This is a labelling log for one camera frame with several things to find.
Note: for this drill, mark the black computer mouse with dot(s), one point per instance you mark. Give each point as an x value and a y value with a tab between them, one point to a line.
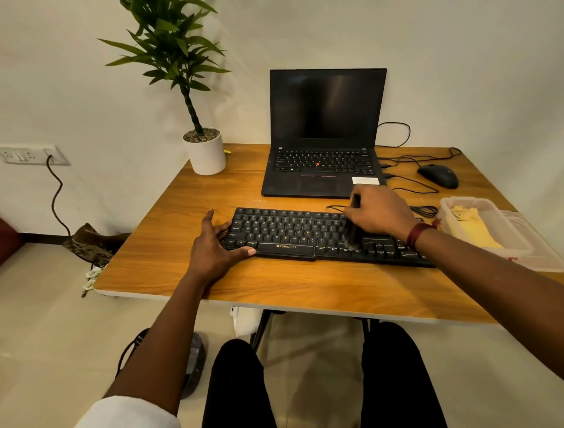
437	175

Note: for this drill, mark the person's black trousers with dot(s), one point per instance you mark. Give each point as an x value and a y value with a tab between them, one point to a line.
238	388

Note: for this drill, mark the person's right hand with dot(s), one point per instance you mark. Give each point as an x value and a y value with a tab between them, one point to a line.
383	211

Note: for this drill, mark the white wall socket panel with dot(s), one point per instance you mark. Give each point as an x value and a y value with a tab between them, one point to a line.
28	155

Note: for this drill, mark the clear plastic container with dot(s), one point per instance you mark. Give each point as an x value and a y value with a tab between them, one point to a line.
445	216

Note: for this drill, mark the red wrist band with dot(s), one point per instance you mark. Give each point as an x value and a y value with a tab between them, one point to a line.
416	233

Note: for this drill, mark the brown patterned bag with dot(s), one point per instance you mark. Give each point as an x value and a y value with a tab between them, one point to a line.
94	249

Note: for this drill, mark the white plant pot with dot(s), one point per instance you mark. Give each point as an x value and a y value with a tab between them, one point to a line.
205	158

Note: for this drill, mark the green leafy plant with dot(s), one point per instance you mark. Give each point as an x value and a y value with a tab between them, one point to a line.
167	48

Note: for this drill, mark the dark brown cabinet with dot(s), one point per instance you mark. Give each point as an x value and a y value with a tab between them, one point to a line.
9	242

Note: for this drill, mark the person's right forearm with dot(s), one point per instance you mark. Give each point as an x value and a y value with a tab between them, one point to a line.
493	282

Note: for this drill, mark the white flower bunch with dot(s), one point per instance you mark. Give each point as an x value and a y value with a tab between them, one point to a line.
90	280

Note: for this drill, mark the black keyboard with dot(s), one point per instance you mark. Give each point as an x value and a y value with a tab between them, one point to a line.
277	231

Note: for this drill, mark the person's left forearm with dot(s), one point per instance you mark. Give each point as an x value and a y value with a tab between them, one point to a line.
161	344

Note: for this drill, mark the black table leg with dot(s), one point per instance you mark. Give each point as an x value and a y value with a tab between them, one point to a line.
365	328
261	330

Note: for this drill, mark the person's white shirt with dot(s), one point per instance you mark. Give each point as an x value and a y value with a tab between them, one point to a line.
128	412

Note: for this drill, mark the black laptop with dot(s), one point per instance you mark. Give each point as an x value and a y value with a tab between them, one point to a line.
326	103

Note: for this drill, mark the person's left hand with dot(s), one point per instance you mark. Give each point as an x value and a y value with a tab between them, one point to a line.
209	255

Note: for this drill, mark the black woven basket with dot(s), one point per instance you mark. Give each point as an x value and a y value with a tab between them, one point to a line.
196	363

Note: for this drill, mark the clear lid with orange clips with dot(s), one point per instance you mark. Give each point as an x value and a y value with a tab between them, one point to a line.
535	240

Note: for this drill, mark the yellow cloth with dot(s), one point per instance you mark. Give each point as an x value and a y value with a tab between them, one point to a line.
473	225

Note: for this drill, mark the black cleaning brush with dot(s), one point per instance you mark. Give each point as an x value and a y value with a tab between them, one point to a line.
352	236

